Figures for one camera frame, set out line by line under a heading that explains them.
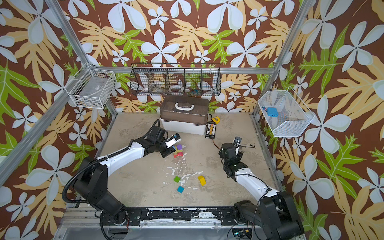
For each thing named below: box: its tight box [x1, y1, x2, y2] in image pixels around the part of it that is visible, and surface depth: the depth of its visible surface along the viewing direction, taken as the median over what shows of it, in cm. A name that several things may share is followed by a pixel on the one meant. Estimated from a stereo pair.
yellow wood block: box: [197, 175, 207, 186], surface depth 87 cm
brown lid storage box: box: [159, 95, 210, 136], surface depth 98 cm
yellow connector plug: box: [212, 116, 221, 124], surface depth 117 cm
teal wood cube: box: [176, 185, 185, 194], surface depth 86 cm
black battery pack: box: [205, 121, 217, 140], surface depth 110 cm
